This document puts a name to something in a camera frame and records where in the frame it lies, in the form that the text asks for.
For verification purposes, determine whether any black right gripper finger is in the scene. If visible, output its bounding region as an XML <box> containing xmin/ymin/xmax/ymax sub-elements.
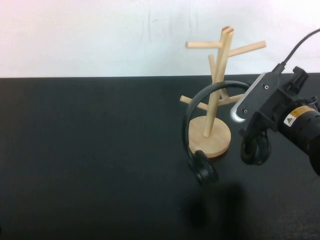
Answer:
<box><xmin>259</xmin><ymin>130</ymin><xmax>272</xmax><ymax>157</ymax></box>
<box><xmin>242</xmin><ymin>133</ymin><xmax>256</xmax><ymax>153</ymax></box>

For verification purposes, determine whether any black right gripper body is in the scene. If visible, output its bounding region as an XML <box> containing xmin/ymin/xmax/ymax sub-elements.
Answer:
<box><xmin>238</xmin><ymin>66</ymin><xmax>309</xmax><ymax>141</ymax></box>

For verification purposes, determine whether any black over-ear headphones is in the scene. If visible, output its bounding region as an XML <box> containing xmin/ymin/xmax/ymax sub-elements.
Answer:
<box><xmin>181</xmin><ymin>80</ymin><xmax>271</xmax><ymax>186</ymax></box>

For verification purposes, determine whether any grey black wrist camera box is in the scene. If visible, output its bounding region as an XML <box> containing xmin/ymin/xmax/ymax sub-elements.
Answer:
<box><xmin>230</xmin><ymin>71</ymin><xmax>284</xmax><ymax>124</ymax></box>

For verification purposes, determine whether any black camera cable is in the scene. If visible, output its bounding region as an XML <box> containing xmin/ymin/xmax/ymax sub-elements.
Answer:
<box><xmin>274</xmin><ymin>28</ymin><xmax>320</xmax><ymax>74</ymax></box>

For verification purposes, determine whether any wooden tree headphone stand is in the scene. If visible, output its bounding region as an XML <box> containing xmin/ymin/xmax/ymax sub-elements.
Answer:
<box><xmin>178</xmin><ymin>26</ymin><xmax>267</xmax><ymax>160</ymax></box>

